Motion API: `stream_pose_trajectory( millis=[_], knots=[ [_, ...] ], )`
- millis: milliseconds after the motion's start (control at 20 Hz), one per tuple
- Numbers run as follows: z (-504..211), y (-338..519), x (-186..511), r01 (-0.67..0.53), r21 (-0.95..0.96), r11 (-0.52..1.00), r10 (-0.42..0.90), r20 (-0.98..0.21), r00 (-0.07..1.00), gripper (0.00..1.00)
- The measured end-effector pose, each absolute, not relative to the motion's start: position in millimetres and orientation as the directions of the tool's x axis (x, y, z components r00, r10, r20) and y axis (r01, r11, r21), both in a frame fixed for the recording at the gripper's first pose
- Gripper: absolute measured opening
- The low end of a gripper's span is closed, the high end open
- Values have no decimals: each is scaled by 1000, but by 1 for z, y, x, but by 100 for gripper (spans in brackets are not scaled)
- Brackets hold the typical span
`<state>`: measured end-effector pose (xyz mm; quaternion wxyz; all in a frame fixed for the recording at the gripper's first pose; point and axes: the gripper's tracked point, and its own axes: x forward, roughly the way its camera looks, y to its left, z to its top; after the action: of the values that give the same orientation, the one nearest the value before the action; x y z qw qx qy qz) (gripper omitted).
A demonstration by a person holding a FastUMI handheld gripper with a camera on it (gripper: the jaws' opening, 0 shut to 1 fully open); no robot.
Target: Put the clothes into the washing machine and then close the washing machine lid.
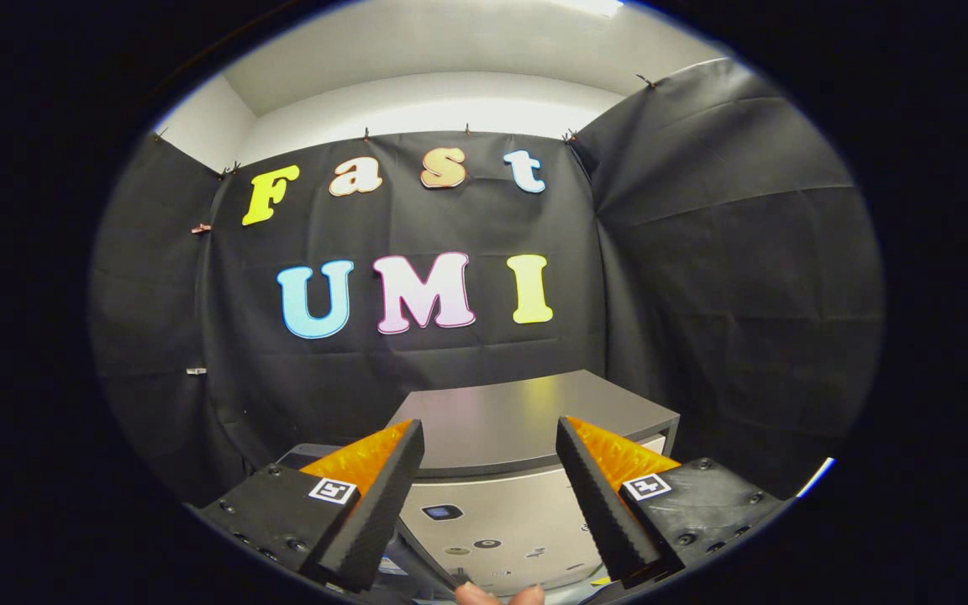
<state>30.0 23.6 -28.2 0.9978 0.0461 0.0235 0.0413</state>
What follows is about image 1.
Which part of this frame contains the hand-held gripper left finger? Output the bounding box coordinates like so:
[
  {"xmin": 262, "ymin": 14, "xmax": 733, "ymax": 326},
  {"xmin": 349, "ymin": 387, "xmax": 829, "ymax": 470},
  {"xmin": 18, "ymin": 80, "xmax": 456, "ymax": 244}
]
[{"xmin": 197, "ymin": 418, "xmax": 426, "ymax": 594}]

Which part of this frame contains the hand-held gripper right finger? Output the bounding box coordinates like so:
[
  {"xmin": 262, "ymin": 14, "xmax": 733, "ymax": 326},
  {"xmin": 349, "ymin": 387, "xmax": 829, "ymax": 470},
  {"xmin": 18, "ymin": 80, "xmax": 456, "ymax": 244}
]
[{"xmin": 555, "ymin": 415, "xmax": 791, "ymax": 589}]

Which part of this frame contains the dark washing machine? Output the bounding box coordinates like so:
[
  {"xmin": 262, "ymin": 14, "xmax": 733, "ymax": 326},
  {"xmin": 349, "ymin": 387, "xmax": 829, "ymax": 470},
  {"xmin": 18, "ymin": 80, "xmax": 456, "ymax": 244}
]
[{"xmin": 276, "ymin": 443, "xmax": 344, "ymax": 471}]

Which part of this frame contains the black backdrop cloth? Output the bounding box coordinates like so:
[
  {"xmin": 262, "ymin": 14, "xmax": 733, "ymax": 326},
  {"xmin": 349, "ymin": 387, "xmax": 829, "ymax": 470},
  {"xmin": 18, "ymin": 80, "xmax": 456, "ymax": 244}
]
[{"xmin": 89, "ymin": 57, "xmax": 885, "ymax": 507}]

